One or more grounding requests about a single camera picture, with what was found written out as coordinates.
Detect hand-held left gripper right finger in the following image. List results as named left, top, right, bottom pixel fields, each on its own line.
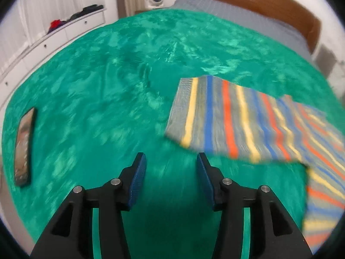
left=196, top=152, right=313, bottom=259

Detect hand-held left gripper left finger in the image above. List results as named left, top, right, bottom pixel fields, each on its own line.
left=30, top=152, right=147, bottom=259

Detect striped knit sweater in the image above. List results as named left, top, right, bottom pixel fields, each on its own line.
left=164, top=75, right=345, bottom=251

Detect dark clothes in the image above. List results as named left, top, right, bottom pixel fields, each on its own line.
left=66, top=5, right=104, bottom=22

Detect green plush blanket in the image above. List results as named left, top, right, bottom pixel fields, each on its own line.
left=1, top=9, right=340, bottom=259

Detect dark phone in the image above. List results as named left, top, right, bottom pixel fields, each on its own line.
left=14, top=107, right=37, bottom=187

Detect white dresser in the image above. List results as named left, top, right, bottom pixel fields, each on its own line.
left=0, top=5, right=107, bottom=108

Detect grey bed sheet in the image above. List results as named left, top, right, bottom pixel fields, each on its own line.
left=170, top=0, right=314, bottom=62

